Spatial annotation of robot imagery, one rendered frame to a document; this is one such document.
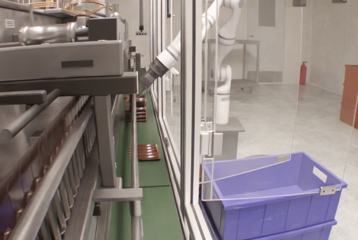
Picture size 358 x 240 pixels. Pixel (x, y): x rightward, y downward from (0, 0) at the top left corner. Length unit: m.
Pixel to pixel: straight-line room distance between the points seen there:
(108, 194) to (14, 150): 0.33
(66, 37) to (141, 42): 5.30
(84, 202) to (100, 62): 0.16
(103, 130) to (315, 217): 1.17
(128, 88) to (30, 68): 0.13
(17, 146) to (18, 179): 0.46
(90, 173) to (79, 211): 0.09
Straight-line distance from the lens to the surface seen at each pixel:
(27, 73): 0.37
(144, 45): 5.68
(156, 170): 0.83
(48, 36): 0.40
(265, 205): 1.19
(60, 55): 0.36
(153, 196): 0.73
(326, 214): 1.43
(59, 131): 0.29
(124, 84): 0.35
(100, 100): 0.37
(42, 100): 0.29
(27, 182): 0.21
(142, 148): 0.93
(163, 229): 0.62
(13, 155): 0.60
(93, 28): 0.39
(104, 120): 0.37
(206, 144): 0.74
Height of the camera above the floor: 1.05
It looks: 14 degrees down
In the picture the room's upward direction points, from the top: straight up
